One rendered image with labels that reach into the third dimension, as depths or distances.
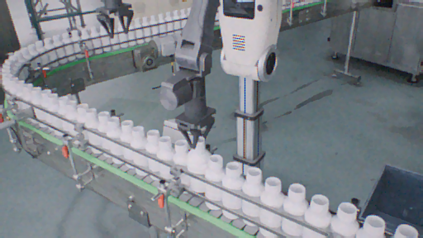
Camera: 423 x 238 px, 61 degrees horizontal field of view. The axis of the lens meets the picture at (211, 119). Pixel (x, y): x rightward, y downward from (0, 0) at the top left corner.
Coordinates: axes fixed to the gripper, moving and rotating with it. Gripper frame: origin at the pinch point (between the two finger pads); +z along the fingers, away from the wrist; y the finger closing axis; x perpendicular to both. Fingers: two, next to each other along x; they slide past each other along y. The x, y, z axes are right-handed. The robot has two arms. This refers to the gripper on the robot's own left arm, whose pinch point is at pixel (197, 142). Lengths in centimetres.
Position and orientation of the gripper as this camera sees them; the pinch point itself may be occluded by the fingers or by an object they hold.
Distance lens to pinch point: 98.2
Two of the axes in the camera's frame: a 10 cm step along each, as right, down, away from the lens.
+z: 0.3, 8.8, 4.8
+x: -8.1, -2.6, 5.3
